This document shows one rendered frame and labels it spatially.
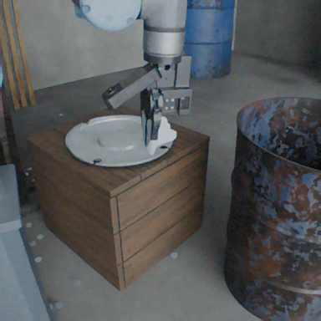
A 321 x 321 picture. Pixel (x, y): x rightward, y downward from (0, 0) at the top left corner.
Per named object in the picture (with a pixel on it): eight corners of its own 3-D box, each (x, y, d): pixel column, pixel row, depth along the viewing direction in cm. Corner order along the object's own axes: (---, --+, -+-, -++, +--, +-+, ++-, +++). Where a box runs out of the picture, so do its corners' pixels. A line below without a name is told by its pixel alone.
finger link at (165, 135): (176, 158, 69) (180, 117, 64) (150, 161, 67) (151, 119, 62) (171, 151, 71) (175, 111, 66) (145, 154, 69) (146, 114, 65)
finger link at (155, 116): (160, 143, 64) (163, 100, 59) (152, 144, 63) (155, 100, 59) (152, 132, 67) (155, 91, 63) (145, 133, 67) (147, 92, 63)
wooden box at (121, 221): (202, 226, 113) (211, 135, 96) (120, 292, 89) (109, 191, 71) (124, 183, 136) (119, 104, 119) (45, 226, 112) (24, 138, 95)
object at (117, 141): (185, 127, 99) (185, 125, 98) (147, 176, 75) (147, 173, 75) (102, 114, 108) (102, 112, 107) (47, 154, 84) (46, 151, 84)
